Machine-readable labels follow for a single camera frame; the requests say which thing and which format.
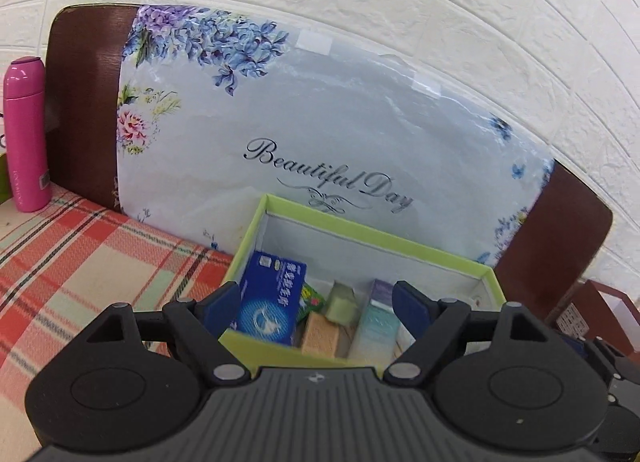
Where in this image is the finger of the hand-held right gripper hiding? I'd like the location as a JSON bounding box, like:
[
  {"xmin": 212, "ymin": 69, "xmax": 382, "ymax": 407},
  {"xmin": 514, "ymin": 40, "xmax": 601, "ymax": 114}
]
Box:
[{"xmin": 552, "ymin": 329, "xmax": 590, "ymax": 359}]

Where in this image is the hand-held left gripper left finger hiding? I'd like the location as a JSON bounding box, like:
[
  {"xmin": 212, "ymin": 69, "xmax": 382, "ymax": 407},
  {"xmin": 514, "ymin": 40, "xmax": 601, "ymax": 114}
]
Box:
[{"xmin": 86, "ymin": 281, "xmax": 251, "ymax": 383}]

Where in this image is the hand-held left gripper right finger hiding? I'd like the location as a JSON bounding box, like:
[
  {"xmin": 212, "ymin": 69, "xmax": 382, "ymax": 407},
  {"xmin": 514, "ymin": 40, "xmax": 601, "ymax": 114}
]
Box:
[{"xmin": 384, "ymin": 281, "xmax": 553, "ymax": 383}]

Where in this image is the teal purple box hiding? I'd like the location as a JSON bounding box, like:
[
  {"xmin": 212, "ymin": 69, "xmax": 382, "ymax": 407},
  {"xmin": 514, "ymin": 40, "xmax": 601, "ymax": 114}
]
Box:
[{"xmin": 346, "ymin": 278, "xmax": 416, "ymax": 368}]

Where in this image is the tall blue box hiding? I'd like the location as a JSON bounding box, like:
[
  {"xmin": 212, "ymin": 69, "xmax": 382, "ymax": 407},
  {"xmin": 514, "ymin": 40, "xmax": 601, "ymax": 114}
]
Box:
[{"xmin": 235, "ymin": 251, "xmax": 307, "ymax": 347}]

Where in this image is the pale green small box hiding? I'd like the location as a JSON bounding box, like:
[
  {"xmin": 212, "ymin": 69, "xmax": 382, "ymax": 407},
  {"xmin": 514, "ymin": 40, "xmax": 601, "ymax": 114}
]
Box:
[{"xmin": 325, "ymin": 279, "xmax": 362, "ymax": 325}]

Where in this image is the light green cardboard box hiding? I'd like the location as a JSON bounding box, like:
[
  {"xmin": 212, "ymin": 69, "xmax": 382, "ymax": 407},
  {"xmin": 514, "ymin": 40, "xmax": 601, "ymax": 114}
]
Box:
[{"xmin": 217, "ymin": 193, "xmax": 507, "ymax": 375}]

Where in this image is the green red packet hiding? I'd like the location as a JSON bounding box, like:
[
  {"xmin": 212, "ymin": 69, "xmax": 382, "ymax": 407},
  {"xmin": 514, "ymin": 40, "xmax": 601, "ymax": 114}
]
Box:
[{"xmin": 295, "ymin": 283, "xmax": 326, "ymax": 328}]

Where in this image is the gold box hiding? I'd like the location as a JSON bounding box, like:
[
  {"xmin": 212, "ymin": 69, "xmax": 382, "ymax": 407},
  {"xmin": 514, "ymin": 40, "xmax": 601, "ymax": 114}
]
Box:
[{"xmin": 300, "ymin": 311, "xmax": 342, "ymax": 358}]

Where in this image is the brown open box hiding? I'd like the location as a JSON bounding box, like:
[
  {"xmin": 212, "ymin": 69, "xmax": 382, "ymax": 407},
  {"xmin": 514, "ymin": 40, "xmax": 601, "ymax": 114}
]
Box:
[{"xmin": 545, "ymin": 279, "xmax": 640, "ymax": 343}]

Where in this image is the plaid tablecloth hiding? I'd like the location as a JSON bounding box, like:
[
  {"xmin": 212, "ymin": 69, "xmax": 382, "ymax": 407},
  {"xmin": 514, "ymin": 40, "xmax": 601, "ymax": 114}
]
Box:
[{"xmin": 0, "ymin": 185, "xmax": 236, "ymax": 443}]

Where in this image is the floral plastic bag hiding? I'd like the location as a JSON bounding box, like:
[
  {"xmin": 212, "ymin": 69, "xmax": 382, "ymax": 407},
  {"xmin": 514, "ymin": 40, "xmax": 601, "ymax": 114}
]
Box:
[{"xmin": 115, "ymin": 5, "xmax": 556, "ymax": 268}]

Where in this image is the pink thermos bottle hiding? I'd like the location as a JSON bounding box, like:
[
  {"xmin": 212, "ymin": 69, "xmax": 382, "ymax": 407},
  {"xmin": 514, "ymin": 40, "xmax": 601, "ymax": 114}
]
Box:
[{"xmin": 2, "ymin": 56, "xmax": 52, "ymax": 213}]

